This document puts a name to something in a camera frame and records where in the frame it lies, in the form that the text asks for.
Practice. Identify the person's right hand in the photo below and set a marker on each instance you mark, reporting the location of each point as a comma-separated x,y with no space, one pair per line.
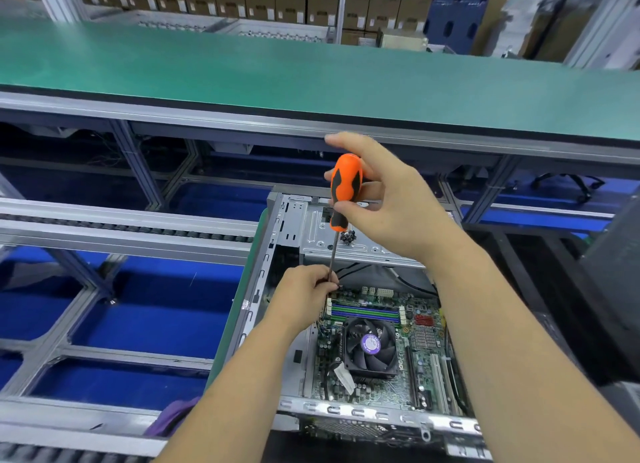
395,208

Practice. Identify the person's left hand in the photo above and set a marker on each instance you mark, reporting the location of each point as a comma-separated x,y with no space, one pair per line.
300,298

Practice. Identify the grey metal computer case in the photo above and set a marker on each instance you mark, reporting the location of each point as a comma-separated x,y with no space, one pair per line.
285,238

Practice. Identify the black CPU cooler fan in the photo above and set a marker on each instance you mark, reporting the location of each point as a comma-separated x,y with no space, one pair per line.
370,346

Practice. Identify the green motherboard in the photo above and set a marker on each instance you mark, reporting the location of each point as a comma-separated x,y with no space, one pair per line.
420,363

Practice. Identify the person's right forearm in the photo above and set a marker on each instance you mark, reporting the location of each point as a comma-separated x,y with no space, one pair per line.
530,363

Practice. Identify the person's left forearm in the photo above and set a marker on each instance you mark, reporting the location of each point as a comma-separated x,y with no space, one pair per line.
225,403

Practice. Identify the green conveyor belt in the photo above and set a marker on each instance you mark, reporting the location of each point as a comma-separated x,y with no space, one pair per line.
200,73

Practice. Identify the grey power supply unit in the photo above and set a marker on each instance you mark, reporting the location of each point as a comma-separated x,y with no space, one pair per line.
625,408

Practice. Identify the grey flat metal rail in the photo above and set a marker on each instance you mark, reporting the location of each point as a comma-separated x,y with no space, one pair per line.
110,228

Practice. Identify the grey roller conveyor rail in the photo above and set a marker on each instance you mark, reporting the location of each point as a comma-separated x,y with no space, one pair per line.
70,428

